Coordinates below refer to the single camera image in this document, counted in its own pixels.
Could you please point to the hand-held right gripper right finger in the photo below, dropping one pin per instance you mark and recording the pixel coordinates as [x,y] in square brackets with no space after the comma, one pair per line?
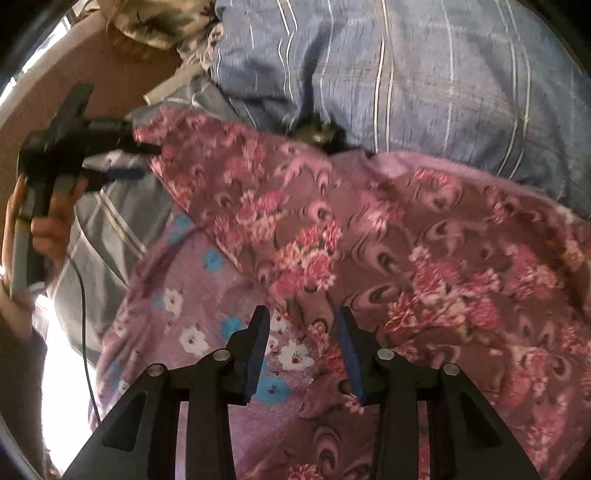
[351,355]

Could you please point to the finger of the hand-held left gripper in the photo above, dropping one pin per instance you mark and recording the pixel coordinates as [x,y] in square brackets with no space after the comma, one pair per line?
[122,174]
[138,146]

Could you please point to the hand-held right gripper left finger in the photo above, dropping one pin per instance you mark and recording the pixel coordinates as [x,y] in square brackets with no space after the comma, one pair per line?
[257,350]

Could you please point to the pink floral garment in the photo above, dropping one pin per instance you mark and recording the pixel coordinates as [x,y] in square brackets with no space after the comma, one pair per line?
[369,258]

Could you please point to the person's left hand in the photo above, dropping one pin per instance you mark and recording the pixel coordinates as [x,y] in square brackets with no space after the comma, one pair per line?
[48,230]

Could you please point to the white flat strip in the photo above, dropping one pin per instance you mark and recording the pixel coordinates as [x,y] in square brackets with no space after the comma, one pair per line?
[168,90]

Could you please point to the purple flowered bedsheet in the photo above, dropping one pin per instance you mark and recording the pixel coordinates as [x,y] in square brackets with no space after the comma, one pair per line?
[203,304]

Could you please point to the white grey patterned cloth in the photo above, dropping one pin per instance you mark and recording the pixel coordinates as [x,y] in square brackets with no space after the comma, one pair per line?
[201,48]

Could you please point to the leaf print cloth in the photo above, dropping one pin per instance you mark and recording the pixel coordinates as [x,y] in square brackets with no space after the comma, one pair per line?
[152,23]

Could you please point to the blue plaid blanket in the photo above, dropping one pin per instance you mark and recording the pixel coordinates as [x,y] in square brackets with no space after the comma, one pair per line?
[415,69]

